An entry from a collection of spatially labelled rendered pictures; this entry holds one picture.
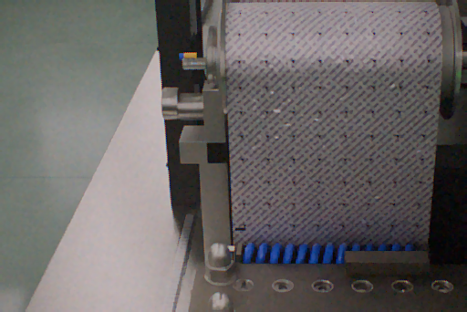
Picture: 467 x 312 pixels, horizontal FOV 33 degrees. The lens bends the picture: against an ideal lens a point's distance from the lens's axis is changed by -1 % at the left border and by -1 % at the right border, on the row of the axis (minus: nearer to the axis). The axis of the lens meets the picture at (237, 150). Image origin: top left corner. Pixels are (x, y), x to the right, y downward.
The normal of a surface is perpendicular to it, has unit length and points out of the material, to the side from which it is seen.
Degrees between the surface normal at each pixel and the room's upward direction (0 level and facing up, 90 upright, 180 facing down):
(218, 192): 90
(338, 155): 90
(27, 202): 0
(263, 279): 0
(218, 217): 90
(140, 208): 0
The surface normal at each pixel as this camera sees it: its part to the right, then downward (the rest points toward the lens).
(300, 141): -0.07, 0.43
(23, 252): -0.04, -0.90
